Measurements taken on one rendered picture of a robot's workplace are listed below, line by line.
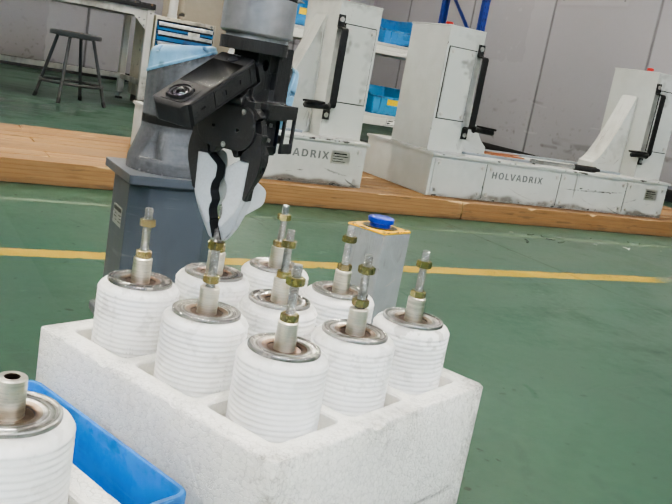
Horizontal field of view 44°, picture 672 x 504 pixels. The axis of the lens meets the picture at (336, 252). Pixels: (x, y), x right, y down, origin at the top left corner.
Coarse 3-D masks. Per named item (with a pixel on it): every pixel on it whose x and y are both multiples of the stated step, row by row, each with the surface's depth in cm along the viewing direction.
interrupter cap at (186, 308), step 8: (176, 304) 90; (184, 304) 91; (192, 304) 92; (224, 304) 93; (176, 312) 88; (184, 312) 88; (192, 312) 90; (224, 312) 91; (232, 312) 91; (240, 312) 92; (192, 320) 87; (200, 320) 87; (208, 320) 87; (216, 320) 87; (224, 320) 88; (232, 320) 89
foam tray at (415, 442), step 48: (48, 336) 97; (48, 384) 97; (96, 384) 91; (144, 384) 86; (480, 384) 105; (144, 432) 86; (192, 432) 82; (240, 432) 79; (336, 432) 83; (384, 432) 88; (432, 432) 97; (192, 480) 82; (240, 480) 78; (288, 480) 77; (336, 480) 83; (384, 480) 91; (432, 480) 101
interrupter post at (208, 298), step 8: (200, 288) 89; (208, 288) 89; (216, 288) 90; (200, 296) 89; (208, 296) 89; (216, 296) 90; (200, 304) 90; (208, 304) 89; (216, 304) 90; (200, 312) 90; (208, 312) 90; (216, 312) 90
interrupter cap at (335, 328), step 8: (328, 320) 94; (336, 320) 95; (344, 320) 96; (328, 328) 92; (336, 328) 92; (344, 328) 94; (368, 328) 95; (376, 328) 95; (336, 336) 90; (344, 336) 90; (352, 336) 91; (368, 336) 92; (376, 336) 92; (384, 336) 92; (360, 344) 89; (368, 344) 89; (376, 344) 90
